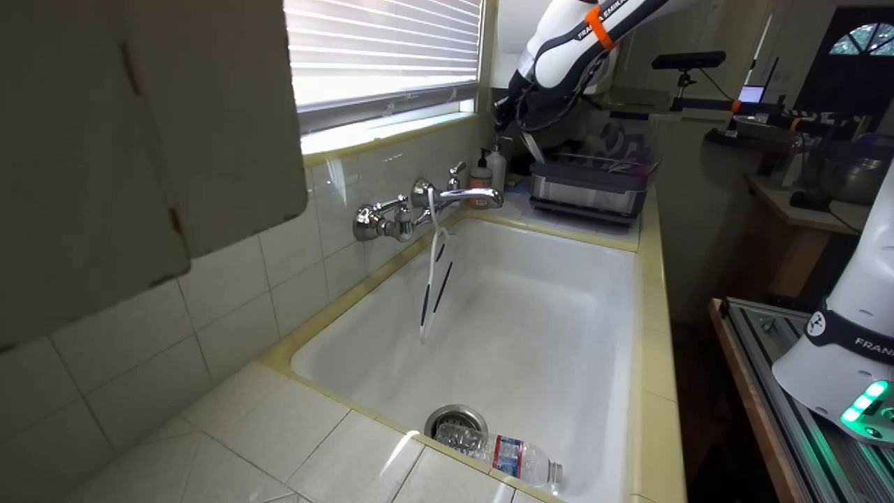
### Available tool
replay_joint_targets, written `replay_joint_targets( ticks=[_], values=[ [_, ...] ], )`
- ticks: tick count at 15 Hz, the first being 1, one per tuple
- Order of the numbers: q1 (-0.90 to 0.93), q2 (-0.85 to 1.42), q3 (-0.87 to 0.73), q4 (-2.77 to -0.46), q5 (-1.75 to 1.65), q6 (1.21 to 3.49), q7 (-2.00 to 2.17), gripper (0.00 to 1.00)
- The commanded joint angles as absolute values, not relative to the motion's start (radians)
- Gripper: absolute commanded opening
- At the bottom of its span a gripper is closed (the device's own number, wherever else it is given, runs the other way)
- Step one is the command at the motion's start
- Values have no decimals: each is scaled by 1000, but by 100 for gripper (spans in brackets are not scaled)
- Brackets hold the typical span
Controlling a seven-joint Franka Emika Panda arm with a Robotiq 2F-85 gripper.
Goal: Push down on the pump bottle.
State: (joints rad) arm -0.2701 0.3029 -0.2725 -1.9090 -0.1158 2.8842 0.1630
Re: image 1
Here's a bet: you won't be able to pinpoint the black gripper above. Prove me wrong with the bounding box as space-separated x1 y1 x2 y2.
492 70 566 141

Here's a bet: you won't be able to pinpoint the white pump bottle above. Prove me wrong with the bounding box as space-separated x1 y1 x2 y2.
487 140 513 196

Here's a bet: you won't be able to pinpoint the orange soap bottle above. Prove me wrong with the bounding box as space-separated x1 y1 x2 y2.
467 150 494 209

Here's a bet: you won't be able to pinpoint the clear plastic water bottle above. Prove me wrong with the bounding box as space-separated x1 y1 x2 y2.
487 429 569 496

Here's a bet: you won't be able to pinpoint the dark dish rack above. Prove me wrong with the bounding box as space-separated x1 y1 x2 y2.
525 129 659 228

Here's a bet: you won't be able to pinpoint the white window blinds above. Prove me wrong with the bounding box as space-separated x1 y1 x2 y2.
282 0 490 121

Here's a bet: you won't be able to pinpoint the white black hanging brush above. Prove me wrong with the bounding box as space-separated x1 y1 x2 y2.
415 196 458 343

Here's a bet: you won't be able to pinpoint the white sink basin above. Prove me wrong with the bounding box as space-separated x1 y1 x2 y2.
288 214 648 503

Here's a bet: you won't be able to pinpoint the small lit screen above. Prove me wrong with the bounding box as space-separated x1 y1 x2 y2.
735 81 768 108

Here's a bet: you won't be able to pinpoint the wooden side desk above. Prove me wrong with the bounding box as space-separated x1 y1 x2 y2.
739 169 884 302

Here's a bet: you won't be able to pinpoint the round metal sink drain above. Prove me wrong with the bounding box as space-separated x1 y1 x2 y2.
422 401 492 457

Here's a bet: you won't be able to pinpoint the dark round appliance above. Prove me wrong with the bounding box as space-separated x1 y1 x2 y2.
802 129 894 204

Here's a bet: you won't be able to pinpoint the dark door with arched window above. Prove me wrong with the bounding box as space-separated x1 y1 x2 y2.
798 2 894 126

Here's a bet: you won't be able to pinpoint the chrome wall faucet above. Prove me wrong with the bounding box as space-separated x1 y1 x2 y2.
351 160 507 246

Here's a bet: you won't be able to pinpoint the beige wall cabinet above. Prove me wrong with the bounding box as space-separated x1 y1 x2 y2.
0 0 314 354

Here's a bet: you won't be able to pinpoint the aluminium frame robot table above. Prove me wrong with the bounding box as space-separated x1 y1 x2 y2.
707 292 894 503

